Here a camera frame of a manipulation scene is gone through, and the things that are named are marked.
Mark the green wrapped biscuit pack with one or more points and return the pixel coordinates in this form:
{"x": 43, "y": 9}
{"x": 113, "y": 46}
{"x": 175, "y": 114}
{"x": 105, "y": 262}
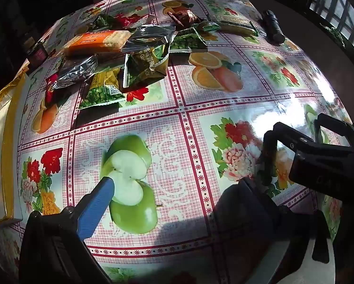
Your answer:
{"x": 236, "y": 25}

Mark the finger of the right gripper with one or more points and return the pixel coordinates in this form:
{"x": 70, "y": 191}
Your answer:
{"x": 285, "y": 134}
{"x": 339, "y": 127}

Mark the yellow-rimmed white cardboard tray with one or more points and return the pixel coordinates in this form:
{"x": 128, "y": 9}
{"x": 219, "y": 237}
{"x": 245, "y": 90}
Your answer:
{"x": 12, "y": 101}

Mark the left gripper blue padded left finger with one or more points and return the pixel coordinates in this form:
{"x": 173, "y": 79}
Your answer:
{"x": 92, "y": 207}

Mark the dark green small packets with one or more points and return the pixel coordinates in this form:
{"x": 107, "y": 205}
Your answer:
{"x": 102, "y": 22}

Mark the black flashlight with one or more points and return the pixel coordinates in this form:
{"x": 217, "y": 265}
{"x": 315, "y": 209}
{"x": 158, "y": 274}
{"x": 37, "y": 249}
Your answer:
{"x": 272, "y": 27}

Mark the red wrapped candy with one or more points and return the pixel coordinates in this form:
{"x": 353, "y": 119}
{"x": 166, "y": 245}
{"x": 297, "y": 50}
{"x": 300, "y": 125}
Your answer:
{"x": 132, "y": 21}

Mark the orange cracker package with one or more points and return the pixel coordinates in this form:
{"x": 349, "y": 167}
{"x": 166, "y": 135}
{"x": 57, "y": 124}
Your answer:
{"x": 96, "y": 42}

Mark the red candy packet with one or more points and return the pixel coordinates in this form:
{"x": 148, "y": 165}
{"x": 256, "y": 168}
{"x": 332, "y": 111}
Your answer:
{"x": 50, "y": 91}

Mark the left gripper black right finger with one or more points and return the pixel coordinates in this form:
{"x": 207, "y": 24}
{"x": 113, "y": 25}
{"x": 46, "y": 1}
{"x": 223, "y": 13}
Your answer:
{"x": 251, "y": 229}

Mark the silver foil snack bag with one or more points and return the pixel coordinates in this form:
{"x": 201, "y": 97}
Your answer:
{"x": 75, "y": 70}

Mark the floral fruit tablecloth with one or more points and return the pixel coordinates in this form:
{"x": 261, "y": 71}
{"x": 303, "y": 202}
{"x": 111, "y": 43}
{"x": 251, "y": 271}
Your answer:
{"x": 200, "y": 127}

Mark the brown red snack bag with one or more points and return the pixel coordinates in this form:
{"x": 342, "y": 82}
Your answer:
{"x": 184, "y": 19}

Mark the small green candy packet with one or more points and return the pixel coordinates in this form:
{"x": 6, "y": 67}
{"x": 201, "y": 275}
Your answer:
{"x": 208, "y": 26}

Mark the dark jar with pink label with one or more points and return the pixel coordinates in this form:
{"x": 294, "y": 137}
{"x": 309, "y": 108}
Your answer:
{"x": 36, "y": 55}

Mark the yellow green pea snack bag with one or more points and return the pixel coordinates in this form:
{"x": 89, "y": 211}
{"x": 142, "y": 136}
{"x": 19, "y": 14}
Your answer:
{"x": 103, "y": 90}

